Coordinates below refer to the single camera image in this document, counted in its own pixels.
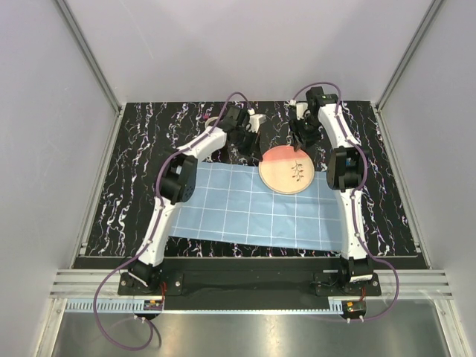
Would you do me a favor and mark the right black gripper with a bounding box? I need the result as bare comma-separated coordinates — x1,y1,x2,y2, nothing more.
287,115,321,152

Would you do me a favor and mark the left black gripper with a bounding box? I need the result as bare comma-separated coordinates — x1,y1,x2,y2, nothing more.
233,128,263,161

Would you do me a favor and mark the pink and cream plate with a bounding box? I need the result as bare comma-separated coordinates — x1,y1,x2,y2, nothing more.
258,145,315,195

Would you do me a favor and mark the blue checked cloth napkin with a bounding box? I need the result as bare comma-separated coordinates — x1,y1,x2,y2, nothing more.
171,162,343,251

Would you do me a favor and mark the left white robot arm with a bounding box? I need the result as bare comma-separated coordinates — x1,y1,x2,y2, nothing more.
127,107,266,295

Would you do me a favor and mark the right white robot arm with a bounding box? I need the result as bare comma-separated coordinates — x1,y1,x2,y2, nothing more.
289,82,373,295

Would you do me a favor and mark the orange ceramic mug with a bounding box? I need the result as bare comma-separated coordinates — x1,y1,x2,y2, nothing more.
205,116,219,129

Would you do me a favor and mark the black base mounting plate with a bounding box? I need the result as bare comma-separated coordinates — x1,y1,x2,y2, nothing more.
118,257,382,298

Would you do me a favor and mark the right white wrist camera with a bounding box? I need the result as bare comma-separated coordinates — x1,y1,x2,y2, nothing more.
289,100,308,120

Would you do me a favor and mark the left aluminium frame post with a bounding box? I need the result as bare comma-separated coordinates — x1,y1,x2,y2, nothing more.
52,0,122,116

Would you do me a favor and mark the aluminium frame post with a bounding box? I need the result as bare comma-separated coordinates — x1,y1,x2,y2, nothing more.
52,0,122,116
374,0,447,112

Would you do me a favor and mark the right aluminium frame post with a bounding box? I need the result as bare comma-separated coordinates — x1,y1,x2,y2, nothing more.
374,0,447,112

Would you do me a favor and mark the grey cable duct rail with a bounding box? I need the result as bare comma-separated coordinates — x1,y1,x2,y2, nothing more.
65,297,343,315

